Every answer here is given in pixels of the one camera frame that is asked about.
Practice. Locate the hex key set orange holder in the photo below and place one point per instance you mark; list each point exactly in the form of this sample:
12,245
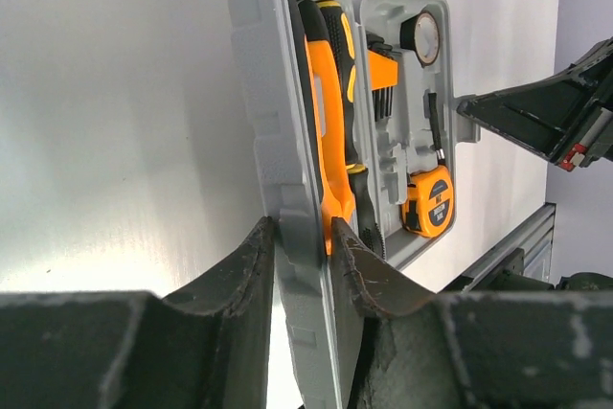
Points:
383,75

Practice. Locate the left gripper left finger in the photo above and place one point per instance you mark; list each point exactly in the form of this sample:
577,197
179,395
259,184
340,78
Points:
205,345

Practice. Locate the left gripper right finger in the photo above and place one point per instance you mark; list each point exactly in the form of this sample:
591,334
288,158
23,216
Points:
541,348

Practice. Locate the small black screwdriver bit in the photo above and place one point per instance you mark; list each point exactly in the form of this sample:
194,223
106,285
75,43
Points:
435,127

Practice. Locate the black electrical tape roll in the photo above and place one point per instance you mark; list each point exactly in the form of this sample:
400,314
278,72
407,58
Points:
421,35

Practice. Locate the orange handled pliers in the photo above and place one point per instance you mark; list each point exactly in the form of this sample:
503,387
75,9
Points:
324,113

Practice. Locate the orange tape measure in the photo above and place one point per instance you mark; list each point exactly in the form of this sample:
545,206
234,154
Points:
429,207

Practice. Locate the grey plastic tool case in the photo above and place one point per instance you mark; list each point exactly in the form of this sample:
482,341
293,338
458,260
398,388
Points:
355,133

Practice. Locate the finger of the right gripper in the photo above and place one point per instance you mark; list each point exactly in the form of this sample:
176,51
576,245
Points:
565,119

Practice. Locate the black yellow screwdriver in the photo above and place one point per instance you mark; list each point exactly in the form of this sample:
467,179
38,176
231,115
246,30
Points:
341,42
368,229

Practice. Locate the aluminium front rail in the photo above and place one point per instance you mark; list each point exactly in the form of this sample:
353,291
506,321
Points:
520,261

